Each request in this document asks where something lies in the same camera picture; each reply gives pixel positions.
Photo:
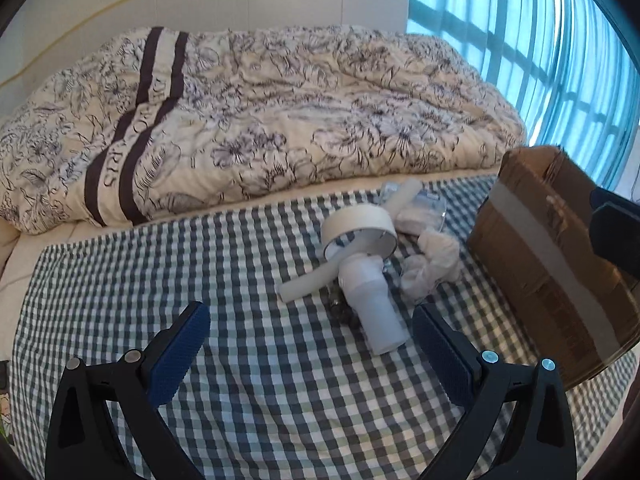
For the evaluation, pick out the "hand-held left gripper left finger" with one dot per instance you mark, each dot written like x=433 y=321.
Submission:
x=180 y=355

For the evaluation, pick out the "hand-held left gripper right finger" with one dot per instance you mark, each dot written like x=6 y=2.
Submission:
x=445 y=360

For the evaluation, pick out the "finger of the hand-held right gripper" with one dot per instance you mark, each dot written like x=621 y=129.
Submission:
x=615 y=197
x=620 y=235

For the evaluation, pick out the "white plastic pipe fitting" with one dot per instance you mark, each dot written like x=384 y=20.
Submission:
x=375 y=310

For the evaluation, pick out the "brown cardboard box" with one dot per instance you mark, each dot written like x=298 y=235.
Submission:
x=530 y=240

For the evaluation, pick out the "clear bottle with blue label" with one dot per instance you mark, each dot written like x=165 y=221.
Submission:
x=425 y=215

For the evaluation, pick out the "checkered bed sheet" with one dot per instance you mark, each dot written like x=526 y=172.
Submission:
x=200 y=260

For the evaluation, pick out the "crumpled plastic bag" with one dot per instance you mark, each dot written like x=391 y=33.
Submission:
x=440 y=255

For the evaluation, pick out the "metal keys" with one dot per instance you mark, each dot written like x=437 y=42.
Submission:
x=337 y=305

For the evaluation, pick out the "white foam strip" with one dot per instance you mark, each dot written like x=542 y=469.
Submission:
x=310 y=282

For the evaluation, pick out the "white tape roll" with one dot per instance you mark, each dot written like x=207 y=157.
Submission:
x=360 y=220

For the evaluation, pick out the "white foam tube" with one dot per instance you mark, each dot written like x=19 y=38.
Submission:
x=405 y=195

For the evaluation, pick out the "blue window curtain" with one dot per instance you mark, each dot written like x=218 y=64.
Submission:
x=500 y=35

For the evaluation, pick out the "floral quilt with dark stripes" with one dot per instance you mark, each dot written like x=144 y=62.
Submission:
x=300 y=110

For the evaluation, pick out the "white headboard with gold trim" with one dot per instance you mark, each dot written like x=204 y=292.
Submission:
x=250 y=0

